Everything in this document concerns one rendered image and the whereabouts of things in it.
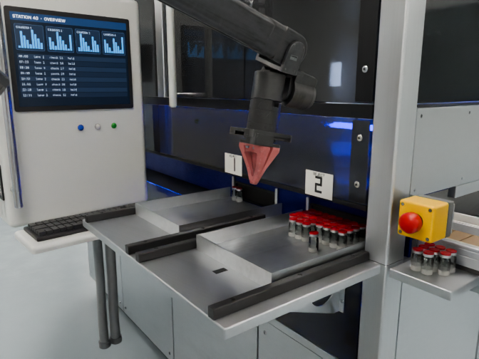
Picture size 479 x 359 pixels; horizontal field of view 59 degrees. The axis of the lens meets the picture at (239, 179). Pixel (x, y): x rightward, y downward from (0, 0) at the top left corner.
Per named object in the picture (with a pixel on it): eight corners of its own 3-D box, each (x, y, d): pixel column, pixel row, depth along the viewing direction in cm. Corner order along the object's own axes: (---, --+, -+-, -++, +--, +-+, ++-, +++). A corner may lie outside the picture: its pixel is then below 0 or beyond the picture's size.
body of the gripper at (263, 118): (291, 145, 79) (298, 105, 78) (250, 139, 72) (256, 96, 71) (268, 142, 84) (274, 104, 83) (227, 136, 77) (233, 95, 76)
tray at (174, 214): (229, 196, 144) (229, 186, 143) (281, 214, 123) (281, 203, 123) (135, 214, 124) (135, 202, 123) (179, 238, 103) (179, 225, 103)
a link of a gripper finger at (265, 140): (274, 187, 78) (283, 137, 77) (245, 186, 73) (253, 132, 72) (251, 181, 83) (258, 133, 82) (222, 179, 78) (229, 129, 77)
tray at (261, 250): (301, 221, 117) (301, 209, 117) (382, 248, 97) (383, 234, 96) (196, 248, 97) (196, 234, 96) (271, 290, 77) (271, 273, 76)
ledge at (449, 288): (425, 260, 95) (425, 252, 95) (485, 281, 85) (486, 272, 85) (388, 276, 87) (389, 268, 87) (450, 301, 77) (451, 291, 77)
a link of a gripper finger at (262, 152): (284, 188, 79) (292, 138, 78) (255, 186, 75) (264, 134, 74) (260, 181, 84) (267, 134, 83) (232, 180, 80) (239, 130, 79)
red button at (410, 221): (406, 227, 83) (408, 208, 82) (425, 233, 79) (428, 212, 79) (395, 231, 80) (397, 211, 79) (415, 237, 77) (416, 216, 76)
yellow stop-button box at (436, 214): (416, 226, 88) (419, 193, 86) (450, 236, 82) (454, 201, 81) (395, 234, 83) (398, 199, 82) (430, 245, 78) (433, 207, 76)
